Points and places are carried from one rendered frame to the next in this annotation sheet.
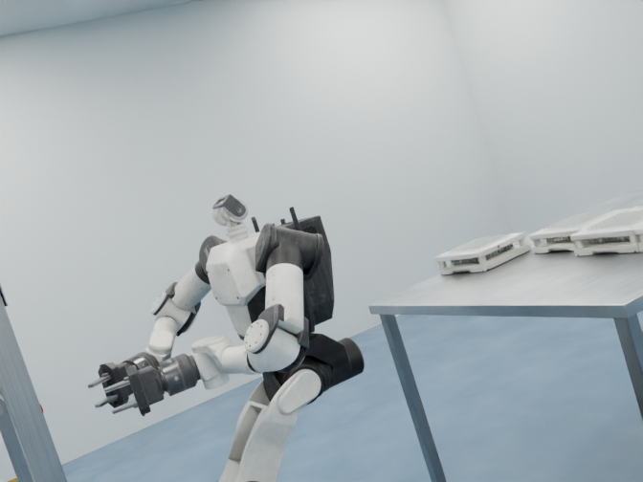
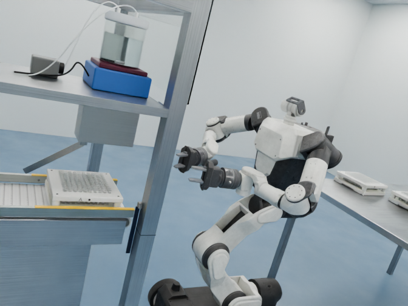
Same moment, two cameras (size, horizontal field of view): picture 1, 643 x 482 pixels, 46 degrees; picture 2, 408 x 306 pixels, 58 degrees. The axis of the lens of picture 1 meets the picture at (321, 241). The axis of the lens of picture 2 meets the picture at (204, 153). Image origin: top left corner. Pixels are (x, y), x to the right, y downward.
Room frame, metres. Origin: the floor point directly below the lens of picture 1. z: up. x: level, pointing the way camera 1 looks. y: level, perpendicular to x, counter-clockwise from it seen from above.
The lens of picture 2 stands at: (0.34, 0.63, 1.46)
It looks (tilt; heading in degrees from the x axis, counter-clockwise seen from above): 15 degrees down; 358
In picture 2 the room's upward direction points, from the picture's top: 15 degrees clockwise
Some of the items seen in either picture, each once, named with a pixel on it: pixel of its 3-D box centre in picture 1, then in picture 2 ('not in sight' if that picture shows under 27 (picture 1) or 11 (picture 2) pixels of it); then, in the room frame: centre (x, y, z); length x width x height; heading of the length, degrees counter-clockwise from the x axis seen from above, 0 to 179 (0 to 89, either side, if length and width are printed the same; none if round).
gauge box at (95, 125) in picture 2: not in sight; (108, 116); (1.79, 0.98, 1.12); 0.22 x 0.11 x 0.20; 118
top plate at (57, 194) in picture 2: not in sight; (84, 185); (1.65, 0.99, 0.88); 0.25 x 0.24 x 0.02; 28
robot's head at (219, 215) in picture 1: (231, 216); (292, 109); (2.07, 0.22, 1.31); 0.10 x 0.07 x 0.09; 28
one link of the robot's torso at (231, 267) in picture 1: (274, 278); (289, 152); (2.09, 0.16, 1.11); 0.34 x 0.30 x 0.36; 28
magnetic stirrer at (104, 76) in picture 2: not in sight; (116, 76); (1.71, 0.96, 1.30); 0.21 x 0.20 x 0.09; 28
